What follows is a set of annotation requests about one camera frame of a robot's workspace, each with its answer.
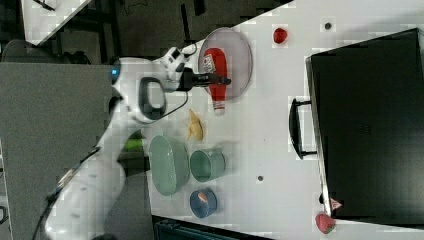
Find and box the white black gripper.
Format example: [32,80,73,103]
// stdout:
[160,47,232,92]

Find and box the red ketchup bottle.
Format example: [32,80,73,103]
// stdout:
[202,48,228,116]

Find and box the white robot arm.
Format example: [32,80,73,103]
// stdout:
[40,47,232,240]

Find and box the grey round plate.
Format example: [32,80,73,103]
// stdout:
[197,27,253,100]

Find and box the peeled toy banana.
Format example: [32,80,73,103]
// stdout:
[186,109,203,141]

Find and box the green oval colander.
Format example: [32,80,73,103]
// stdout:
[149,135,190,196]

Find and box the small green toy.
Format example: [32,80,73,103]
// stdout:
[125,139,143,150]

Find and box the red strawberry toy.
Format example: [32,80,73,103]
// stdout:
[273,28,288,44]

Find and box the black cylindrical cup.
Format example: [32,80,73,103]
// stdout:
[120,157,150,177]

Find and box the orange slice toy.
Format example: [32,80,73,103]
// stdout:
[198,192,208,203]

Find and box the blue bowl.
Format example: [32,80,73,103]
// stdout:
[189,188,218,219]

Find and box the silver toaster oven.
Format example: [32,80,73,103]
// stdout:
[305,28,424,229]

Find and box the pink toy fruit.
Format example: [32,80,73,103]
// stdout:
[315,213,336,234]

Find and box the green cup with handle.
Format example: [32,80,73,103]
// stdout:
[190,148,226,183]

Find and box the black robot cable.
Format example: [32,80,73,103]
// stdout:
[29,43,198,240]

